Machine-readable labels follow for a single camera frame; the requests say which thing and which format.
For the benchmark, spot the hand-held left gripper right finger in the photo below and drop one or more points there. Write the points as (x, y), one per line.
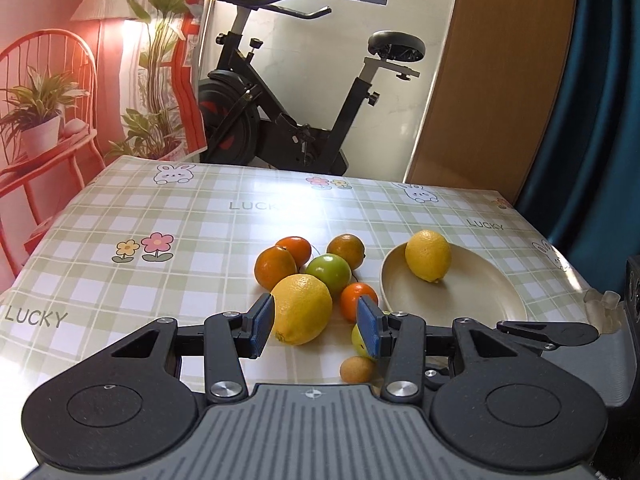
(367, 327)

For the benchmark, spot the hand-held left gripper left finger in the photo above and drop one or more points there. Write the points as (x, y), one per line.
(262, 330)

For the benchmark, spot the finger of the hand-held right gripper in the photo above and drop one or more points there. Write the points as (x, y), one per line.
(565, 334)

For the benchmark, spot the pale yellow-green apple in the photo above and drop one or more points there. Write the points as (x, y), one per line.
(357, 340)

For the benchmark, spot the small orange mandarin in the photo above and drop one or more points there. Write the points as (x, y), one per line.
(350, 302)

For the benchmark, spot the brown longan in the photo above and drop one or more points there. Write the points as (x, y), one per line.
(356, 369)

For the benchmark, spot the large yellow lemon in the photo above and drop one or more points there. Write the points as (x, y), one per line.
(302, 307)

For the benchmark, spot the large smooth orange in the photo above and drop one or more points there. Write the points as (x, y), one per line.
(274, 266)

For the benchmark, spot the green apple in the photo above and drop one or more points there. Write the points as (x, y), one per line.
(330, 270)

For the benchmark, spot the greenish speckled orange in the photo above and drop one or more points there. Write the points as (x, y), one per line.
(346, 249)

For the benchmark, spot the small yellow lemon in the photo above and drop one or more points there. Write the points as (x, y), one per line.
(427, 255)

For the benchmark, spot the cream oval plate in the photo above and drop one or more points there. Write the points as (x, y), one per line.
(465, 290)

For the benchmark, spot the clear table corner protector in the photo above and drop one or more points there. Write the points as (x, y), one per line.
(600, 310)

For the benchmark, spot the flat orange mandarin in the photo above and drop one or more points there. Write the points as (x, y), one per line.
(297, 247)

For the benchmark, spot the black exercise bike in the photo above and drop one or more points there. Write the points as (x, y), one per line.
(235, 110)

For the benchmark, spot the dark blue curtain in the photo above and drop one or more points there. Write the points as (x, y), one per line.
(600, 110)

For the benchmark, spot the brown wooden door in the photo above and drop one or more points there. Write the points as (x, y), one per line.
(500, 85)

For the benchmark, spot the red printed wall backdrop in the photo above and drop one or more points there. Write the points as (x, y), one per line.
(50, 35)

